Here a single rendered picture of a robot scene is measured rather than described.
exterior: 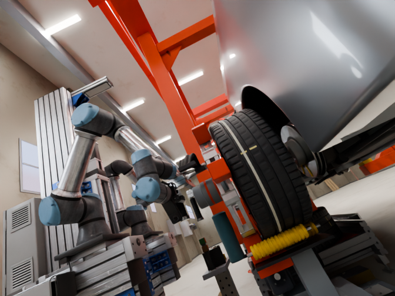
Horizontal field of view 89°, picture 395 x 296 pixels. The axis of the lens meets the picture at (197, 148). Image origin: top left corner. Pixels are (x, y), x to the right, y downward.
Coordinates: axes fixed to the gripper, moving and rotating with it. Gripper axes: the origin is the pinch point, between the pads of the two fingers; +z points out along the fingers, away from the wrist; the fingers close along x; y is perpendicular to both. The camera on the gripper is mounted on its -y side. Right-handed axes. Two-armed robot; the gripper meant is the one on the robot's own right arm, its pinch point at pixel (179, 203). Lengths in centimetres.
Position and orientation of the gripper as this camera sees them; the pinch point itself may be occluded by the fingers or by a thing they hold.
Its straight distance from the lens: 99.7
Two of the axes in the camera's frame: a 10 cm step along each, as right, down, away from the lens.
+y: -3.8, -8.3, 4.0
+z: 2.2, 3.4, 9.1
